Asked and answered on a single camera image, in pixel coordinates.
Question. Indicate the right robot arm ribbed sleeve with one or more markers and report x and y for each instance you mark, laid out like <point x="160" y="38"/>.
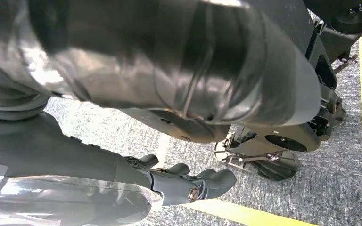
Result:
<point x="3" y="78"/>

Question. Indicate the black robot left leg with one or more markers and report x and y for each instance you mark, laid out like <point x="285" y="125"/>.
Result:
<point x="340" y="18"/>

